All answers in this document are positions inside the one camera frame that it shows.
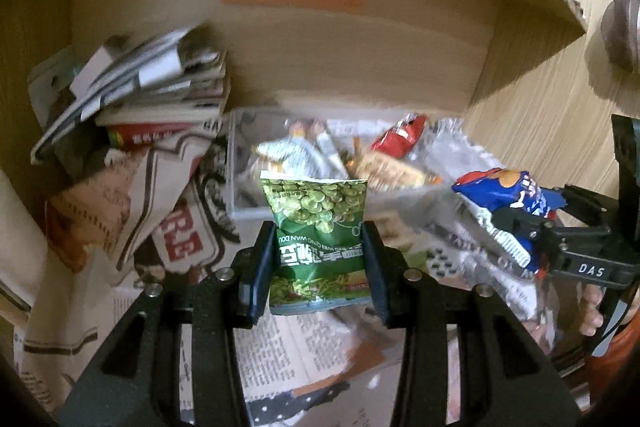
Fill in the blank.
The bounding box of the green pea snack packet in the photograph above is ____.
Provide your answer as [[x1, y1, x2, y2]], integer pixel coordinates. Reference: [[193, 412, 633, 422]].
[[259, 171, 371, 314]]

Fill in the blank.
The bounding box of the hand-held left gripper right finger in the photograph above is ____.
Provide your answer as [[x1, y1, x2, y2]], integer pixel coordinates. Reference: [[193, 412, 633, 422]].
[[361, 220, 584, 427]]

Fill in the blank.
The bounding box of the blue chip packet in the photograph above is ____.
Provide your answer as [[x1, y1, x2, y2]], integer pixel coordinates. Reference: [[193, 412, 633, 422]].
[[451, 167, 572, 279]]

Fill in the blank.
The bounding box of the orange snack clear packet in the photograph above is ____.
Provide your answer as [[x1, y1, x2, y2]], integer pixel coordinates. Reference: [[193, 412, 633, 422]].
[[346, 146, 444, 192]]

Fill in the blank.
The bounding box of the person's right hand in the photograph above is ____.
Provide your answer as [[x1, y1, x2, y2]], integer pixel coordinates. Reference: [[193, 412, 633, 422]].
[[577, 283, 609, 339]]

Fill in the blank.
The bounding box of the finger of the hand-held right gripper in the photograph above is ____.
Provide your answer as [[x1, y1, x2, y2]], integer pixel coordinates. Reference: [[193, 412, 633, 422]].
[[542, 183, 612, 230], [491, 206, 557, 269]]

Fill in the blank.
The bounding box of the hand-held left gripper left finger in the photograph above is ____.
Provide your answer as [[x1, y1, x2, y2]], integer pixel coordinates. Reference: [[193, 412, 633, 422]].
[[57, 222, 277, 427]]

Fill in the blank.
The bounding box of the stack of books and papers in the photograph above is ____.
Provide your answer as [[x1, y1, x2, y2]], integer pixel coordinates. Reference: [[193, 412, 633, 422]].
[[27, 23, 232, 166]]

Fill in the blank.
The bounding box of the silver snack packet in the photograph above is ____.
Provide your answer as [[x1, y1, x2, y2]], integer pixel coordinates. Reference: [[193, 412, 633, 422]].
[[254, 119, 348, 182]]

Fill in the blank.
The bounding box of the red snack packet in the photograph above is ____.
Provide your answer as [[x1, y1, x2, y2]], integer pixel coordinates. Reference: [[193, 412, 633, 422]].
[[371, 113, 429, 158]]

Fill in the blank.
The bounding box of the clear plastic container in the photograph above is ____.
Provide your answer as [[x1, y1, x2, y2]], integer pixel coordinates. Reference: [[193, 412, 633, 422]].
[[226, 106, 453, 220]]

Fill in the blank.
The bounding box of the printed newspaper table cover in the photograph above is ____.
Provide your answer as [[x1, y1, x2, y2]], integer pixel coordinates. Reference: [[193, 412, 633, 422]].
[[0, 119, 593, 427]]

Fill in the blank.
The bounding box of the red cloth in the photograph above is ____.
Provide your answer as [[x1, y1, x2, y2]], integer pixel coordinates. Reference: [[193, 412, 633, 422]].
[[582, 319, 640, 390]]

